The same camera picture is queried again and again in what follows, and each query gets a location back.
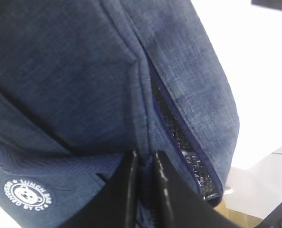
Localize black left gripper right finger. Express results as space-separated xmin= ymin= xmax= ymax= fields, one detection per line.
xmin=152 ymin=150 xmax=255 ymax=228

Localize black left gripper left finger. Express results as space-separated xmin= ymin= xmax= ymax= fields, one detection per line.
xmin=60 ymin=151 xmax=139 ymax=228

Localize navy blue lunch bag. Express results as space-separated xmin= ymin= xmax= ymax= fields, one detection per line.
xmin=0 ymin=0 xmax=239 ymax=228

